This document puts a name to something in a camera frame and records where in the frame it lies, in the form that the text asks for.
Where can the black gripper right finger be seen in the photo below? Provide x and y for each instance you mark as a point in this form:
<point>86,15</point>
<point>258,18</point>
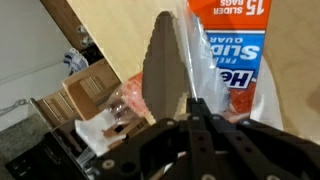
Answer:
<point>256,151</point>

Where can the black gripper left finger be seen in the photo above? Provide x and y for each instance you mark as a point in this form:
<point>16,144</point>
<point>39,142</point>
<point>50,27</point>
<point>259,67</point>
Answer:
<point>142,156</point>

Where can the clear ziplock bag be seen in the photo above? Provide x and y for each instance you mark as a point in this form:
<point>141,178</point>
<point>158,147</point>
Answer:
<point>204,76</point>

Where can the orange blue ziplock bag box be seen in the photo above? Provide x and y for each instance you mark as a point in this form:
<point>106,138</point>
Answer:
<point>236,31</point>

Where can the light wooden chair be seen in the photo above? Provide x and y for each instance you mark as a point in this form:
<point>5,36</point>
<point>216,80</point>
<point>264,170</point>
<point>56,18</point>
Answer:
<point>87,89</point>

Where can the grey slipper on floor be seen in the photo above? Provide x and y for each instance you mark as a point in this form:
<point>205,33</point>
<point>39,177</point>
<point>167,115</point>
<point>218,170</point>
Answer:
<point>75,61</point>

